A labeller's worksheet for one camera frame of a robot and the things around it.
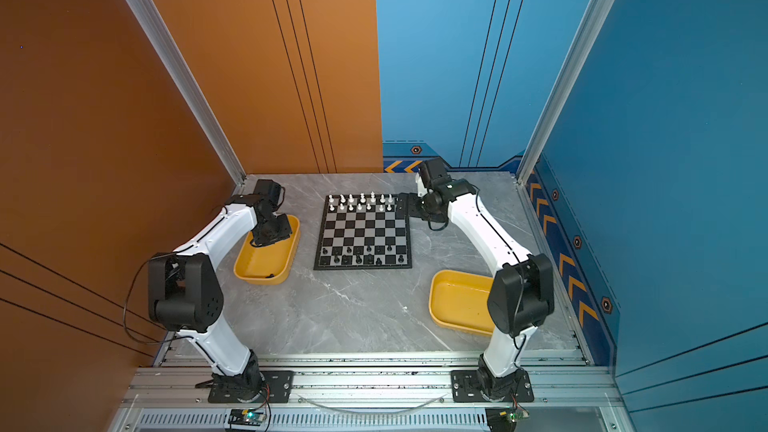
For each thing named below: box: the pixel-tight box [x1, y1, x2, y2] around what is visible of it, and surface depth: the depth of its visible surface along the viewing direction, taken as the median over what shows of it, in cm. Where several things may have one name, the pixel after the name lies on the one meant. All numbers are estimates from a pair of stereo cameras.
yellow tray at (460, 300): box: [428, 269, 495, 335], surface depth 87 cm
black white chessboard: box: [313, 192, 413, 270], surface depth 102 cm
